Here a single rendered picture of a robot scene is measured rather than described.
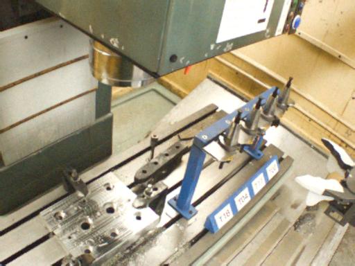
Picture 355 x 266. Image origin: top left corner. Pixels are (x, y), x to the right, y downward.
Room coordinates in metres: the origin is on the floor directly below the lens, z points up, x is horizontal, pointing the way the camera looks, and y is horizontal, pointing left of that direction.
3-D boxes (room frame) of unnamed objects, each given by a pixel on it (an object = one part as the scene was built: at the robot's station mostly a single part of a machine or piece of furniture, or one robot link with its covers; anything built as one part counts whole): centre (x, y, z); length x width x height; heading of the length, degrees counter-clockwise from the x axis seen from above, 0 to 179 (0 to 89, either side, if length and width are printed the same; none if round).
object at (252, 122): (0.76, -0.21, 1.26); 0.04 x 0.04 x 0.07
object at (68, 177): (0.60, 0.29, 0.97); 0.13 x 0.03 x 0.15; 54
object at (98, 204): (0.49, 0.18, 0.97); 0.29 x 0.23 x 0.05; 144
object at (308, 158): (1.09, -0.25, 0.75); 0.89 x 0.70 x 0.26; 54
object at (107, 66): (0.56, 0.13, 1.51); 0.16 x 0.16 x 0.12
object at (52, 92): (0.82, 0.49, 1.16); 0.48 x 0.05 x 0.51; 144
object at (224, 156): (0.63, -0.11, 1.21); 0.07 x 0.05 x 0.01; 54
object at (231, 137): (0.67, -0.15, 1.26); 0.04 x 0.04 x 0.07
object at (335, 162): (0.44, -0.32, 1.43); 0.09 x 0.03 x 0.06; 21
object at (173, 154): (0.81, 0.04, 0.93); 0.26 x 0.05 x 0.06; 149
